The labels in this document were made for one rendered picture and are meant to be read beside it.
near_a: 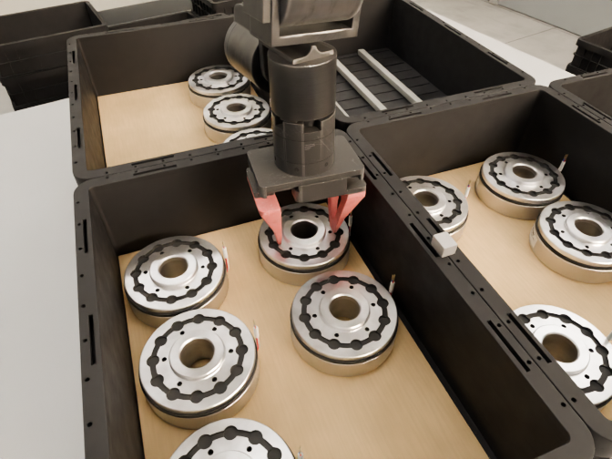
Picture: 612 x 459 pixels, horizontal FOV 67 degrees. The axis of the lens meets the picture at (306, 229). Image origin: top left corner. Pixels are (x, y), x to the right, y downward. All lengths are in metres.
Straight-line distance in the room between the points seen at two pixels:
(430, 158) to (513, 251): 0.17
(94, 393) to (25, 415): 0.31
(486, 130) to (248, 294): 0.39
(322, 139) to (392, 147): 0.20
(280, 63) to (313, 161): 0.09
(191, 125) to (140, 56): 0.17
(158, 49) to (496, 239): 0.62
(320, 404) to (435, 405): 0.10
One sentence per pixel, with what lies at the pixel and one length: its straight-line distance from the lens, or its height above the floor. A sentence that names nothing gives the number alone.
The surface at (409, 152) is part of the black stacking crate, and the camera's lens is 0.62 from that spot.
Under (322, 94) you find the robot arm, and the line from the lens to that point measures 0.39.
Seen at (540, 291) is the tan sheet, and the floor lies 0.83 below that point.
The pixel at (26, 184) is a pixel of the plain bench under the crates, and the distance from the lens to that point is 0.98.
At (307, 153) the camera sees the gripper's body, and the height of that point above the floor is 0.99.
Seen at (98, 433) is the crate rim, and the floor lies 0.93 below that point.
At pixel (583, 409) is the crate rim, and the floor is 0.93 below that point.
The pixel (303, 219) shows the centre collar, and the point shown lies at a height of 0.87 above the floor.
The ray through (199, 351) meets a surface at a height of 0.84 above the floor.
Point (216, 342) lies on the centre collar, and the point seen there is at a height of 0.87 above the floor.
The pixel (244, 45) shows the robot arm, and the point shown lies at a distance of 0.45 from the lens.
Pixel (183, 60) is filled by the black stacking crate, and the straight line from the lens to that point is 0.89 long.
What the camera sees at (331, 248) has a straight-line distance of 0.50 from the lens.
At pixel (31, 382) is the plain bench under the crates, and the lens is 0.68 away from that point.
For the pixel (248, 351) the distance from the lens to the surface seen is 0.43.
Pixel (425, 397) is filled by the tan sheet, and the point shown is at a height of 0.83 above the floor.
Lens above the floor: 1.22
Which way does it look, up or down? 44 degrees down
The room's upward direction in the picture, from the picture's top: straight up
